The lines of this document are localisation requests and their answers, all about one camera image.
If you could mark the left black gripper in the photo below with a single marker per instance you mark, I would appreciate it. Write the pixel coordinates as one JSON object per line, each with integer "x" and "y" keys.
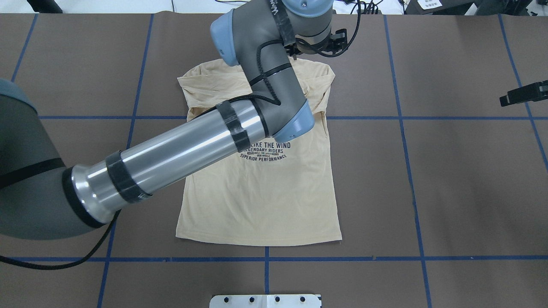
{"x": 295, "y": 50}

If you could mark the beige long-sleeve graphic shirt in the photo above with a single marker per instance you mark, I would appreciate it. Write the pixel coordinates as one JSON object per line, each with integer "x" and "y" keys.
{"x": 274, "y": 194}

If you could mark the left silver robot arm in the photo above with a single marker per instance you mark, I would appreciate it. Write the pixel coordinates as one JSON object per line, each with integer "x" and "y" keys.
{"x": 43, "y": 199}

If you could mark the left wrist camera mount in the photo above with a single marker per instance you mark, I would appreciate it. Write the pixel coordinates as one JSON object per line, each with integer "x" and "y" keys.
{"x": 339, "y": 40}

